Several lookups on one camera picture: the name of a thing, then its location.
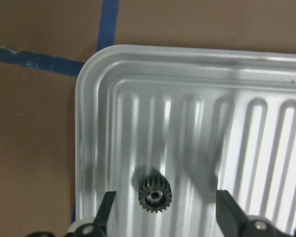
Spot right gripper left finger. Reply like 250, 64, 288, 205
89, 191, 116, 237

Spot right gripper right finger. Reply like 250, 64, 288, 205
216, 190, 249, 237

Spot silver ribbed metal tray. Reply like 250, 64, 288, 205
75, 45, 296, 237

